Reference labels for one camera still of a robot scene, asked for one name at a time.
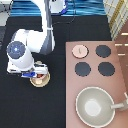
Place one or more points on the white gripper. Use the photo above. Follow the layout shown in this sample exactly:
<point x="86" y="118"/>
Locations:
<point x="37" y="68"/>

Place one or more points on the pink pot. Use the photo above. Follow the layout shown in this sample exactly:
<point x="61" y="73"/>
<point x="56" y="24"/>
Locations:
<point x="39" y="78"/>

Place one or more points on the cream round plate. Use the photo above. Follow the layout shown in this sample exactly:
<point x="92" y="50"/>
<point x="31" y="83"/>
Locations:
<point x="44" y="82"/>

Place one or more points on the pink pot lid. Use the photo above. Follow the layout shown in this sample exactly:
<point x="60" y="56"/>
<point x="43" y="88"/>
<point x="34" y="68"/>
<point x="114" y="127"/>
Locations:
<point x="80" y="51"/>

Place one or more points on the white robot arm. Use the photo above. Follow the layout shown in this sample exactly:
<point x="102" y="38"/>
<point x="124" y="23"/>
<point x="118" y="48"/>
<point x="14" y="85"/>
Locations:
<point x="25" y="42"/>

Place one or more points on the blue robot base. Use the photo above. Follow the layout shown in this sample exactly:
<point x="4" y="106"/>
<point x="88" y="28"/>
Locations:
<point x="58" y="7"/>

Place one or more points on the black table mat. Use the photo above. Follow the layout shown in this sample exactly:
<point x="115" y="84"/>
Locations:
<point x="21" y="104"/>

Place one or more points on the pink toy stove top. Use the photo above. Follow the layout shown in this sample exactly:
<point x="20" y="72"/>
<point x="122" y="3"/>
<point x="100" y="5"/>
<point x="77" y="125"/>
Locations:
<point x="100" y="68"/>

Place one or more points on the grey frying pan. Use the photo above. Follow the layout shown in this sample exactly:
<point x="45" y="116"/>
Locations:
<point x="96" y="108"/>

